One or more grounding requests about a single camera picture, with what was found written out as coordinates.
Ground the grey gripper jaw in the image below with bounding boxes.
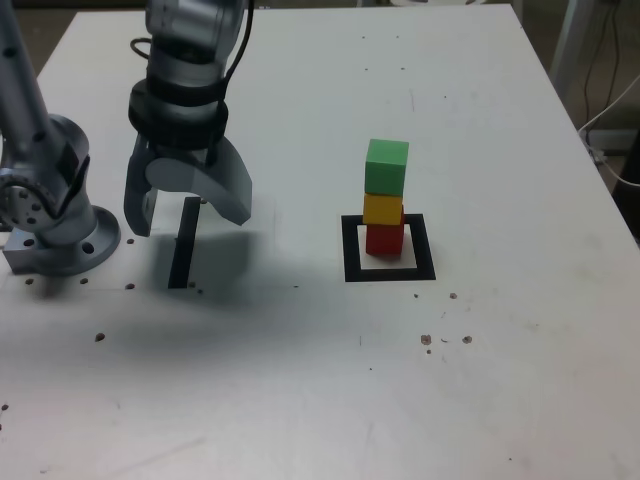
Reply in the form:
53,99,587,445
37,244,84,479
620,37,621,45
123,132,159,238
144,137,254,227

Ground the black tape square outline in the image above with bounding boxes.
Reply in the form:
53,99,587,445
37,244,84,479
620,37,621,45
341,213,437,283

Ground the white metal post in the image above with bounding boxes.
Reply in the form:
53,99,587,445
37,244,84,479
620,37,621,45
548,0,594,86

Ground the black tape strip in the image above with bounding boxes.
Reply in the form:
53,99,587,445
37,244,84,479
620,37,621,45
168,196,201,290

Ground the yellow cube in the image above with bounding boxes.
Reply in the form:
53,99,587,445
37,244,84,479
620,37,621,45
362,193,405,227

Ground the black background cable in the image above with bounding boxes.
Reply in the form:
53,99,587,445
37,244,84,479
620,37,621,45
582,0,624,126

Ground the red cube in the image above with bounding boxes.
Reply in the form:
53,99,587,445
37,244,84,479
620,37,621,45
365,222,405,257

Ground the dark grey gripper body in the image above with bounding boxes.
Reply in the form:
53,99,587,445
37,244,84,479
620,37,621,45
148,142,221,167

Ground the green cube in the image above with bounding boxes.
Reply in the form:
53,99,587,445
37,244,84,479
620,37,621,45
364,138,410,197

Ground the white background cable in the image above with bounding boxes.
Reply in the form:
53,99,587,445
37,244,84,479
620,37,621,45
577,73,640,187

